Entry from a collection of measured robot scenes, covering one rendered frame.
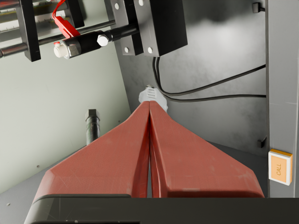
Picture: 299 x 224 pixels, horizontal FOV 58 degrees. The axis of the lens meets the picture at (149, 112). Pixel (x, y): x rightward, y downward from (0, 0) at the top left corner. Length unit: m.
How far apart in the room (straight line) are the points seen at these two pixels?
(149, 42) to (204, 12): 0.15
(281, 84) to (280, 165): 0.12
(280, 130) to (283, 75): 0.08
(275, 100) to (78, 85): 0.51
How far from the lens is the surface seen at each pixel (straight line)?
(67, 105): 0.75
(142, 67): 0.75
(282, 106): 0.41
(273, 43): 0.39
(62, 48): 0.41
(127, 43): 0.52
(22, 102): 0.70
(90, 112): 0.40
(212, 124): 0.66
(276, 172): 0.46
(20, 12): 0.57
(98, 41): 0.43
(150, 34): 0.47
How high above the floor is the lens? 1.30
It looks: 36 degrees down
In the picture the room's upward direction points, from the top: 120 degrees counter-clockwise
